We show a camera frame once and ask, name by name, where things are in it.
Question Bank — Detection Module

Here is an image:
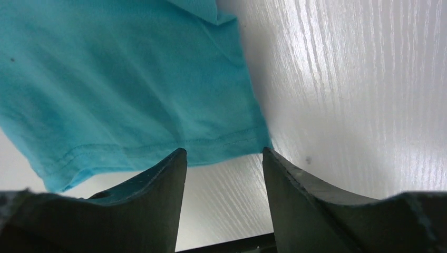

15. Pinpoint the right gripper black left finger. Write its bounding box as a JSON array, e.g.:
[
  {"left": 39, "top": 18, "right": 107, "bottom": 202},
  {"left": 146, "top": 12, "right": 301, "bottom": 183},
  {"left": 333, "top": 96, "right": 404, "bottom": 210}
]
[{"left": 1, "top": 148, "right": 187, "bottom": 252}]

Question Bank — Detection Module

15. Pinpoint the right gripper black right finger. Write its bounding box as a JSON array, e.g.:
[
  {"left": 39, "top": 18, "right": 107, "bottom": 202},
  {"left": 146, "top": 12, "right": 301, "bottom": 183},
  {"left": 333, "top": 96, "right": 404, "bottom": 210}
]
[{"left": 263, "top": 148, "right": 446, "bottom": 252}]

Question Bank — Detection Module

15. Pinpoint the teal t shirt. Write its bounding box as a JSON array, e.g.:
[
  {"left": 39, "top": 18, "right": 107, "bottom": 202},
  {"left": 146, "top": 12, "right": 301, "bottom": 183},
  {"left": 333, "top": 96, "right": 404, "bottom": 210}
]
[{"left": 1, "top": 1, "right": 271, "bottom": 192}]

